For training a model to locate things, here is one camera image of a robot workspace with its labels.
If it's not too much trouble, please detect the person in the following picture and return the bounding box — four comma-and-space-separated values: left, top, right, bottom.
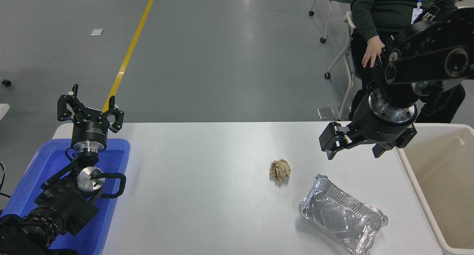
348, 0, 466, 124

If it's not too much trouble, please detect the silver foil tray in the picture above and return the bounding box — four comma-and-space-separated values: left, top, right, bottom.
298, 174, 389, 255

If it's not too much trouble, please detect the white-framed chair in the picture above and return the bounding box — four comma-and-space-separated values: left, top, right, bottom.
324, 11, 357, 121

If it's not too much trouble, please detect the white badge on blue lanyard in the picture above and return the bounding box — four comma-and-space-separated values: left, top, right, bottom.
410, 0, 424, 25

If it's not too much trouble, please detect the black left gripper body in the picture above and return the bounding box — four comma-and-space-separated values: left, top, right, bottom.
70, 111, 111, 146

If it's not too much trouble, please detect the person's right hand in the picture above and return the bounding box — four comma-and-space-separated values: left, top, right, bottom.
362, 36, 386, 68

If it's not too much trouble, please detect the blue plastic tray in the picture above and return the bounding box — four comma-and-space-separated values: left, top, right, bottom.
0, 138, 131, 255

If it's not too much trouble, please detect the metal floor plate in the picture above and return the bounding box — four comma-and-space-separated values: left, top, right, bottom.
317, 107, 338, 120

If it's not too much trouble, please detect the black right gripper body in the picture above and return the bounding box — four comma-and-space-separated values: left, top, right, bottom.
349, 95, 418, 144

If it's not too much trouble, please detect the crumpled tan paper ball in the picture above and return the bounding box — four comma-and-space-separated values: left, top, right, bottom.
269, 158, 291, 182

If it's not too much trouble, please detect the large pale bin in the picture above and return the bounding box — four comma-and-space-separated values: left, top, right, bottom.
395, 123, 474, 255

